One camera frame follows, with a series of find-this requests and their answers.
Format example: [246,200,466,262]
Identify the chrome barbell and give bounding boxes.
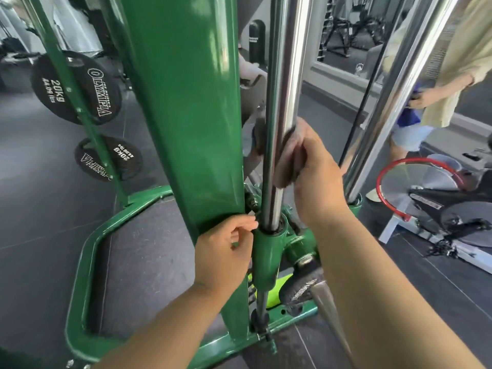
[310,280,357,369]

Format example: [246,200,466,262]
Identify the black weight plate white print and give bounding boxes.
[31,50,123,126]
[74,136,143,182]

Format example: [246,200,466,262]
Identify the chrome guide rod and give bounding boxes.
[255,0,313,232]
[343,0,462,204]

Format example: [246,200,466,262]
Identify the small black weight plate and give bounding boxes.
[278,264,328,316]

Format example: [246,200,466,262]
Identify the blue cloth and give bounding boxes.
[397,107,424,128]

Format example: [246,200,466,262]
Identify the person's left forearm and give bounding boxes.
[91,282,248,369]

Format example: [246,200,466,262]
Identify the person's right hand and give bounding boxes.
[291,118,353,227]

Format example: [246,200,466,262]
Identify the person's right forearm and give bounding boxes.
[304,211,492,369]

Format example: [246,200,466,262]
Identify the person's left hand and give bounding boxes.
[194,215,259,293]

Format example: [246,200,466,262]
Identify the grey-brown cleaning cloth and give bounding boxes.
[274,127,308,189]

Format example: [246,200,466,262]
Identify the neon green object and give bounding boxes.
[247,272,293,309]

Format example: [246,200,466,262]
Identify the black cylindrical pad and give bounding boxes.
[249,19,267,68]

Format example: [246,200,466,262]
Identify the black exercise bike red guard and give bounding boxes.
[376,134,492,275]

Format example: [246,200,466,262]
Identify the thin black cable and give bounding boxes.
[338,0,409,167]

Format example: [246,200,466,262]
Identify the green weight machine frame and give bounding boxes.
[19,0,364,369]

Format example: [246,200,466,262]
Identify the wall mirror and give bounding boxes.
[311,0,492,125]

